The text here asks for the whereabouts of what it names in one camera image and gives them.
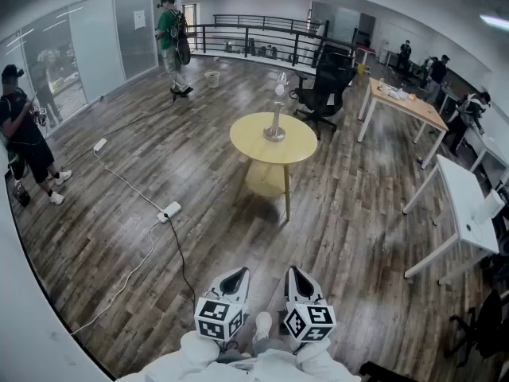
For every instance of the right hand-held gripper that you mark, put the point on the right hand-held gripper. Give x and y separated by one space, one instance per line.
314 320

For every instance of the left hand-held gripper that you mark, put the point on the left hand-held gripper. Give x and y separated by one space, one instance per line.
214 318

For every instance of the silver desk lamp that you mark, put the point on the silver desk lamp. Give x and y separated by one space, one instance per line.
274 133

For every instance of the person's left forearm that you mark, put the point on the person's left forearm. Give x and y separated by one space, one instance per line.
199 352

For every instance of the person's right forearm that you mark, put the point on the person's right forearm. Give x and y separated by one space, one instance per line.
314 356

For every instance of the wooden top desk white legs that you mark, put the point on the wooden top desk white legs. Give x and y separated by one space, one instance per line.
417 111

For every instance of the person's white shoe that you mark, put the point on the person's white shoe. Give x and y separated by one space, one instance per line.
263 324

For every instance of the person's gray trousers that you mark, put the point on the person's gray trousers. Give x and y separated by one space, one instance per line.
274 344

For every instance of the person's white top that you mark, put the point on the person's white top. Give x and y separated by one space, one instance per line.
254 372

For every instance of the large white power strip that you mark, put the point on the large white power strip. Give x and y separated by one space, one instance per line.
169 212

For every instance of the yellow round side table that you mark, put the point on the yellow round side table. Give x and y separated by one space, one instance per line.
254 141

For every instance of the small white power strip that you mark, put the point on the small white power strip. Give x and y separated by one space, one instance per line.
100 145

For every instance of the black swivel chair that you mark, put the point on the black swivel chair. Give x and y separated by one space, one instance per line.
491 324

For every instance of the black office chair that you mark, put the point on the black office chair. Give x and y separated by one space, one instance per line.
326 90

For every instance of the white desktop device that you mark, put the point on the white desktop device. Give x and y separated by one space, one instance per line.
491 205

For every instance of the woven waste basket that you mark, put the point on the woven waste basket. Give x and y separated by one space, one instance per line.
212 80

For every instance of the clutter of small packages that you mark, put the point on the clutter of small packages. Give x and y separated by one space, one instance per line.
397 93

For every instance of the yellow bin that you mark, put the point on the yellow bin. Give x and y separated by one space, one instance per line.
360 68

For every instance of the black metal railing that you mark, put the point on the black metal railing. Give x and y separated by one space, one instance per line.
247 42

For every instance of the white water dispenser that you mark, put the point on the white water dispenser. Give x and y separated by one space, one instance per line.
384 52

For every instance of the white paper notice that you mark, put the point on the white paper notice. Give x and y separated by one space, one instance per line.
139 19

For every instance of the white ceiling tube light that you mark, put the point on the white ceiling tube light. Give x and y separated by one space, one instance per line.
495 21

